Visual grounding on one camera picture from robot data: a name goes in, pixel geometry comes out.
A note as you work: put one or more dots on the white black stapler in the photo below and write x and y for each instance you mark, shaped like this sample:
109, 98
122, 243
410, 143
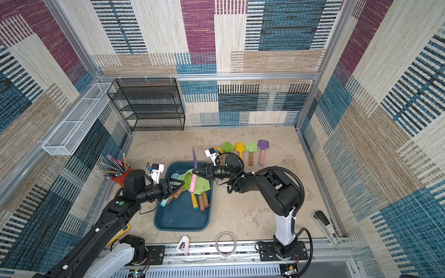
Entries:
326, 227

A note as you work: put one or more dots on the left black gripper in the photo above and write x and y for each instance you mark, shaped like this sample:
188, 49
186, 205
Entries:
167, 189

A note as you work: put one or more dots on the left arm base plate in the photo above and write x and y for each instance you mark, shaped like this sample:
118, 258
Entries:
153, 255

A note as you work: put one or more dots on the bright green shovel yellow handle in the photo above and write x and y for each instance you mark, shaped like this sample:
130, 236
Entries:
187, 180

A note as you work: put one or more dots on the white wire mesh basket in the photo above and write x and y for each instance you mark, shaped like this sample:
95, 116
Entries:
70, 133

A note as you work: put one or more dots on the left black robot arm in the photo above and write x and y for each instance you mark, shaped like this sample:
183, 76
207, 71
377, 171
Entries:
138, 189

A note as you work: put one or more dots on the light green shovel wooden handle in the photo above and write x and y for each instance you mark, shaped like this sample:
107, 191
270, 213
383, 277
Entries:
176, 194

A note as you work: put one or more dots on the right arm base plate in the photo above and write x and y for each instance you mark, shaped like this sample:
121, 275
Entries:
275, 251

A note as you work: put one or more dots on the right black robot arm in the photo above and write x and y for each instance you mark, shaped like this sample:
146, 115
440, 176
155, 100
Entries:
281, 188

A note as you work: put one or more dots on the red pencil cup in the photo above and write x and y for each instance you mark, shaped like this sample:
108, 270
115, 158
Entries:
121, 179

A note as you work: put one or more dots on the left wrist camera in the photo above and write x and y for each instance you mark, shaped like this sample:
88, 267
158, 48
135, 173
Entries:
155, 171

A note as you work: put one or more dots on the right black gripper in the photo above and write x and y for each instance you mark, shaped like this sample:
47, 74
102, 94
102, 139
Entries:
210, 172

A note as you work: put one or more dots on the purple shovel long pink handle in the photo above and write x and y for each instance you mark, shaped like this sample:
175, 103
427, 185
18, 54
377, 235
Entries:
262, 145

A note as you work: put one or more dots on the yellow shovel wooden handle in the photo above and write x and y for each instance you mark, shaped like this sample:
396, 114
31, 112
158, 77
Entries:
218, 149

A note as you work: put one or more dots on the pink white small device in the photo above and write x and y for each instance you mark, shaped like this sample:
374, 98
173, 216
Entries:
184, 245

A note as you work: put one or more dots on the teal plastic storage box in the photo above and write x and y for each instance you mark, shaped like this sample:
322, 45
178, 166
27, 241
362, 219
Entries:
179, 215

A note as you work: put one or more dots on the black wire shelf rack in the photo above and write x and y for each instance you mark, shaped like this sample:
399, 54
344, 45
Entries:
148, 104

